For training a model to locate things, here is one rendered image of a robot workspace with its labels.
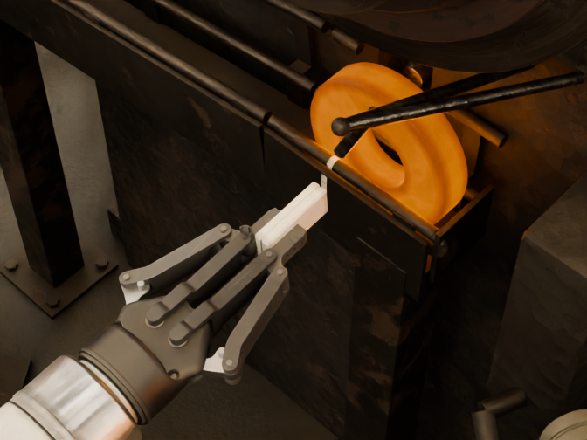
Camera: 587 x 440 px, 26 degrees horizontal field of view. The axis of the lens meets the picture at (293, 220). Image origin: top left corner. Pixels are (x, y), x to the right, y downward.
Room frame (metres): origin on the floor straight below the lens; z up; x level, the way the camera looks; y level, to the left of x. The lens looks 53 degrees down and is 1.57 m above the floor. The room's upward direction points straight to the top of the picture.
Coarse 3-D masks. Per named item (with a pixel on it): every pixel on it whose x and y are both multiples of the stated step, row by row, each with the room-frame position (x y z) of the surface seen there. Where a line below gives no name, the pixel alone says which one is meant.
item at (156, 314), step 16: (240, 240) 0.60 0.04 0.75; (224, 256) 0.59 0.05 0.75; (240, 256) 0.60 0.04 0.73; (208, 272) 0.57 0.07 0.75; (224, 272) 0.58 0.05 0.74; (176, 288) 0.55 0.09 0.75; (192, 288) 0.56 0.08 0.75; (208, 288) 0.56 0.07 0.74; (160, 304) 0.54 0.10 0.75; (176, 304) 0.54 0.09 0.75; (192, 304) 0.55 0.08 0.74; (160, 320) 0.53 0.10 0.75
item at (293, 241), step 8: (296, 224) 0.62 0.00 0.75; (288, 232) 0.61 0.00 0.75; (296, 232) 0.61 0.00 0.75; (304, 232) 0.61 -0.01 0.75; (280, 240) 0.60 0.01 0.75; (288, 240) 0.60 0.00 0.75; (296, 240) 0.60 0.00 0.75; (304, 240) 0.61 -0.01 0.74; (272, 248) 0.60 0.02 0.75; (280, 248) 0.60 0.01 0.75; (288, 248) 0.60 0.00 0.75; (296, 248) 0.60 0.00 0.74; (280, 256) 0.59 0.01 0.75; (288, 256) 0.59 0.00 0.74; (280, 264) 0.58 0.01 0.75; (288, 280) 0.57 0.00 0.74
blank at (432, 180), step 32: (352, 64) 0.76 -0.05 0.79; (320, 96) 0.74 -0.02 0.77; (352, 96) 0.72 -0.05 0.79; (384, 96) 0.70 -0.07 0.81; (320, 128) 0.74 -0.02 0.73; (384, 128) 0.70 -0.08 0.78; (416, 128) 0.68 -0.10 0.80; (448, 128) 0.69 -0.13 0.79; (352, 160) 0.72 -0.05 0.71; (384, 160) 0.72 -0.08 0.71; (416, 160) 0.67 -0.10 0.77; (448, 160) 0.67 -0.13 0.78; (416, 192) 0.67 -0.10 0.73; (448, 192) 0.65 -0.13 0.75
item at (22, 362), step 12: (0, 360) 0.94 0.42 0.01; (12, 360) 0.94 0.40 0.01; (24, 360) 0.94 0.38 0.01; (0, 372) 0.92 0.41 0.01; (12, 372) 0.92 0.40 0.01; (24, 372) 0.92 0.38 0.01; (0, 384) 0.90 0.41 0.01; (12, 384) 0.90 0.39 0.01; (24, 384) 0.91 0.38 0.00; (0, 396) 0.88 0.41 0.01; (12, 396) 0.88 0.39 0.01
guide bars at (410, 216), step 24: (72, 0) 0.96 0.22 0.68; (120, 24) 0.91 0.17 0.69; (144, 48) 0.88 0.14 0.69; (192, 72) 0.83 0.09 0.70; (240, 96) 0.80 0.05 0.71; (264, 120) 0.77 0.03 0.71; (312, 144) 0.74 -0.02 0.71; (336, 168) 0.71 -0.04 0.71; (360, 192) 0.70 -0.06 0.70; (384, 192) 0.68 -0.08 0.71; (408, 216) 0.66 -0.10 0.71; (432, 240) 0.63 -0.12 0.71
